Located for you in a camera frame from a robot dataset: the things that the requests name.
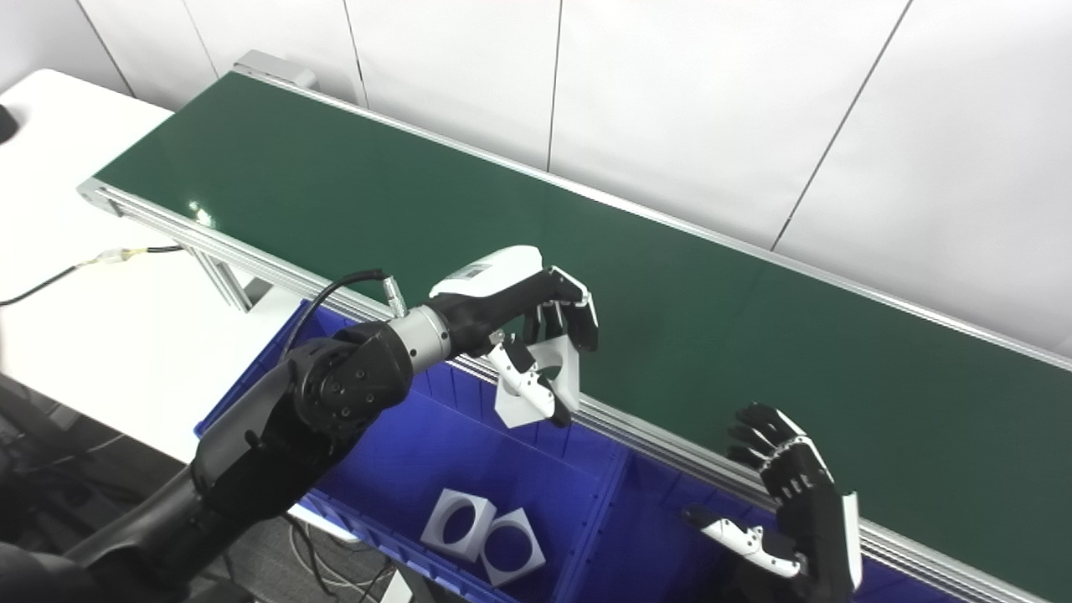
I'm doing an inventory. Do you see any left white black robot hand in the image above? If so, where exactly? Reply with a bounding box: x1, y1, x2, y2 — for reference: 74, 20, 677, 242
427, 245, 600, 428

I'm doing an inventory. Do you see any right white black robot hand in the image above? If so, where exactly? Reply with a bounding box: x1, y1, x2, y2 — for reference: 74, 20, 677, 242
683, 404, 863, 603

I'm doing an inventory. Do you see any white square part round hole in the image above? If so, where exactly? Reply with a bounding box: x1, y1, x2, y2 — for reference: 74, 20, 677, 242
420, 488, 497, 564
494, 331, 581, 430
479, 507, 547, 587

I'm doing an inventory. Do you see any blue plastic bin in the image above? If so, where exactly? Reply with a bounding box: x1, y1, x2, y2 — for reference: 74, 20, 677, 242
557, 448, 972, 603
194, 300, 629, 603

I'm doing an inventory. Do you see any aluminium conveyor leg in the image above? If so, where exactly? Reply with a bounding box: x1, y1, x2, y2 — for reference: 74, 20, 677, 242
186, 247, 273, 313

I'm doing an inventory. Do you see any grey conveyor motor housing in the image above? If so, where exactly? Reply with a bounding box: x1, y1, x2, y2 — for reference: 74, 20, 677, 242
233, 50, 319, 91

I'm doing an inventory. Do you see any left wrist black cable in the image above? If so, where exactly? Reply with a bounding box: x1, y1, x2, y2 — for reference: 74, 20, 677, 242
281, 268, 409, 353

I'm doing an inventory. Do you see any green conveyor belt aluminium frame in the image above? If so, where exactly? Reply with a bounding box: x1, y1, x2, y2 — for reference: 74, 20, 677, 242
77, 71, 1072, 603

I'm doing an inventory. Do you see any black table cable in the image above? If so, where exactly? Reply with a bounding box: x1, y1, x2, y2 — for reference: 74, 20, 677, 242
0, 245, 185, 307

